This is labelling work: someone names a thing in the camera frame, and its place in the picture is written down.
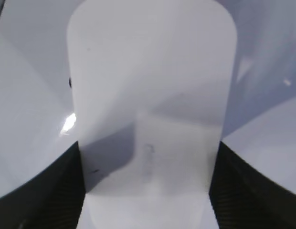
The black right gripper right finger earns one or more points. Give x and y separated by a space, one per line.
243 198

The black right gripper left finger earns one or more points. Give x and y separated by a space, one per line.
51 200

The white board eraser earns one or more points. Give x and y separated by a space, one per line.
150 82

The white board with grey frame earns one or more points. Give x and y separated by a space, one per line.
37 115

